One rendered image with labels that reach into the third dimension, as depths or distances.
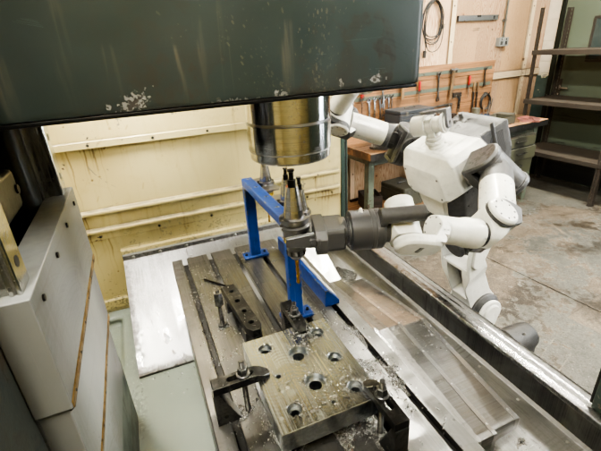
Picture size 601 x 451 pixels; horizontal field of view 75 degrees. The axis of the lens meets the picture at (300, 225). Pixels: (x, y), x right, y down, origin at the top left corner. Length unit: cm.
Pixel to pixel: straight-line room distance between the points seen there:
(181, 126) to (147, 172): 24
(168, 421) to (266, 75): 112
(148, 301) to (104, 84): 127
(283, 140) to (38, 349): 47
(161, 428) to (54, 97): 107
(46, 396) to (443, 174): 114
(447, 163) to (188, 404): 114
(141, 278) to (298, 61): 137
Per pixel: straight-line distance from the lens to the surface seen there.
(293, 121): 70
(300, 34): 64
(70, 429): 69
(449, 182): 135
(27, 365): 62
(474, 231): 97
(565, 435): 140
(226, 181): 183
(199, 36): 60
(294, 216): 81
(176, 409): 146
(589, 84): 559
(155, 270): 184
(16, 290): 58
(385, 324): 146
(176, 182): 180
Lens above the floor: 167
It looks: 24 degrees down
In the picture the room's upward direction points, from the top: 3 degrees counter-clockwise
